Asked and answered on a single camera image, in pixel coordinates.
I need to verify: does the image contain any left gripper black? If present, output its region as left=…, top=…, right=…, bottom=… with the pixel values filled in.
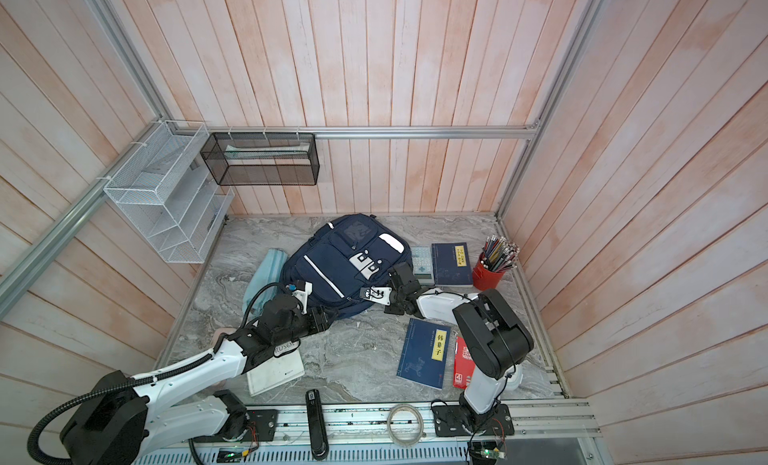
left=274, top=304, right=341, bottom=346

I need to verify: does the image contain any white Robinson Crusoe book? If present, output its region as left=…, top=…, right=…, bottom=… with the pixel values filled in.
left=246, top=348, right=305, bottom=396

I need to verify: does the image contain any navy blue student backpack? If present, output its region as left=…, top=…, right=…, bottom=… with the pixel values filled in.
left=280, top=213, right=412, bottom=320

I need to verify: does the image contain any blue book yellow label front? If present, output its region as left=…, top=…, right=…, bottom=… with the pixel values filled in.
left=396, top=318, right=451, bottom=389

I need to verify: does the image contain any blue book yellow label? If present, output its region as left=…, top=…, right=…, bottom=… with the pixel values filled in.
left=431, top=242, right=473, bottom=286
left=396, top=318, right=451, bottom=389

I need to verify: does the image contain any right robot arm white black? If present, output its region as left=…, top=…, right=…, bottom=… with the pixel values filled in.
left=382, top=263, right=534, bottom=436

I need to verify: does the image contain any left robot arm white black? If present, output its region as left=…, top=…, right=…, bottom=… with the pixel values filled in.
left=27, top=286, right=333, bottom=464

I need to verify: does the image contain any light green calculator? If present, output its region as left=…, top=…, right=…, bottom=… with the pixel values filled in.
left=411, top=246, right=435, bottom=285

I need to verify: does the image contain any light blue pencil case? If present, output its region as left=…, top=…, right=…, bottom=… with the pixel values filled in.
left=242, top=248, right=288, bottom=319

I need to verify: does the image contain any blue book yellow label back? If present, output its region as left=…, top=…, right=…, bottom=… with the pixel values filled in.
left=431, top=242, right=473, bottom=286

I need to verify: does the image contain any red pen holder cup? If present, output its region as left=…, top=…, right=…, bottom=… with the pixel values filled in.
left=472, top=254, right=505, bottom=291

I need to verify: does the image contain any red booklet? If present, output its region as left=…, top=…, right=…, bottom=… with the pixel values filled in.
left=453, top=337, right=475, bottom=390

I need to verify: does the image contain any black handheld device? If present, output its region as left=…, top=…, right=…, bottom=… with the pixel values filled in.
left=305, top=389, right=329, bottom=461

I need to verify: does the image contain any white round alarm clock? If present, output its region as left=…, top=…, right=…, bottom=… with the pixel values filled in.
left=504, top=364, right=523, bottom=391

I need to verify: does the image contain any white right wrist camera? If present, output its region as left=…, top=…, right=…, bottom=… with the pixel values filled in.
left=360, top=287, right=392, bottom=306

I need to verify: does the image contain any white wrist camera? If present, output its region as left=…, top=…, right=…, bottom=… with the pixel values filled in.
left=289, top=280, right=313, bottom=314
left=360, top=287, right=392, bottom=306

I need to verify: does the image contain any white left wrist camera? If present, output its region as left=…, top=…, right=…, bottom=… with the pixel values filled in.
left=289, top=280, right=313, bottom=314

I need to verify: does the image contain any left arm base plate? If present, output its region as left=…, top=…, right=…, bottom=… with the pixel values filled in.
left=194, top=409, right=279, bottom=444

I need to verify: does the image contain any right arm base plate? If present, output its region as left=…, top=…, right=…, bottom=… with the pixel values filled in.
left=430, top=401, right=515, bottom=438

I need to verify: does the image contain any coiled clear cable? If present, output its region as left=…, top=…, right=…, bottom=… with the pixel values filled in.
left=385, top=403, right=427, bottom=448

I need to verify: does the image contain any white wire mesh shelf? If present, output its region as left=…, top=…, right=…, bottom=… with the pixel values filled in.
left=104, top=120, right=234, bottom=264

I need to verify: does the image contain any black mesh wall basket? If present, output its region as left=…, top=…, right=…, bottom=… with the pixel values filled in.
left=201, top=131, right=320, bottom=186

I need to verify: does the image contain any aluminium front rail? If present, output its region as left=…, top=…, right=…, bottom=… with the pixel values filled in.
left=104, top=398, right=601, bottom=451

